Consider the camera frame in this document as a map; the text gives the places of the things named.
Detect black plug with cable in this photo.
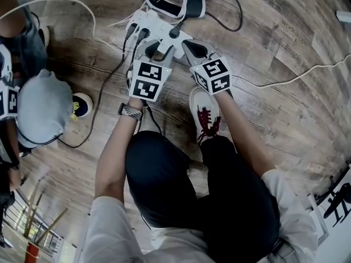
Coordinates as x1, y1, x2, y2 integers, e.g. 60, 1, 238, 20
127, 27, 151, 65
54, 23, 138, 149

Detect black charger plug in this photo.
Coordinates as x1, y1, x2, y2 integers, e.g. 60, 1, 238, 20
168, 19, 185, 39

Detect person's right forearm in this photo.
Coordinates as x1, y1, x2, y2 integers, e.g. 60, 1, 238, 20
212, 90, 278, 179

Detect white power strip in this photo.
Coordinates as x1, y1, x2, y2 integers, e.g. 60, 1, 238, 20
125, 9, 194, 60

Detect person's black trousers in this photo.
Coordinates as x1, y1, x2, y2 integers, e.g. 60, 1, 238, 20
125, 130, 281, 253

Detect metal railing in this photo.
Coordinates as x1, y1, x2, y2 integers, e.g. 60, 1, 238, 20
0, 189, 64, 257

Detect person's white shirt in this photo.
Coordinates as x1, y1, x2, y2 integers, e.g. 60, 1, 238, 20
81, 168, 329, 263

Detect person's left forearm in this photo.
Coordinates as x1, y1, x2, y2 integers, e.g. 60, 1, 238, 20
94, 96, 146, 202

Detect red pot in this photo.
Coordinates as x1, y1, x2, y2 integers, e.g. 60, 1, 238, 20
26, 242, 40, 263

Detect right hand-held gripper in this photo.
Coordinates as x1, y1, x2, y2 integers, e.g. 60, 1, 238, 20
181, 39, 233, 96

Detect long white cable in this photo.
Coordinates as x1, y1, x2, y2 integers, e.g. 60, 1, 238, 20
233, 53, 351, 89

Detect another person's forearm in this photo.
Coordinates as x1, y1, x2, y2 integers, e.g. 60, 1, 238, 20
4, 116, 22, 193

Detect black looped cable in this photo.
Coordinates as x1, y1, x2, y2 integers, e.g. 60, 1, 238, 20
204, 0, 244, 33

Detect white shoe with red laces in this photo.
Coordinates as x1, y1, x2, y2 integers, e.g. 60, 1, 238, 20
188, 85, 223, 146

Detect white box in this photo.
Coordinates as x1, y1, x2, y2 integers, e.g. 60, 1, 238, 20
336, 9, 351, 24

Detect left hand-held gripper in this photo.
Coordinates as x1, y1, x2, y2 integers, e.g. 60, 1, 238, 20
127, 40, 176, 102

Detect wooden sticks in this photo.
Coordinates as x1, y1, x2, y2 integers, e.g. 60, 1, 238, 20
23, 185, 69, 244

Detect grey woven wristband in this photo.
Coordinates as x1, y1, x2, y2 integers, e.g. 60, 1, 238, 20
117, 102, 145, 120

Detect thin black cable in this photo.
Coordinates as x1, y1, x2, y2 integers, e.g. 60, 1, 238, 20
141, 101, 163, 135

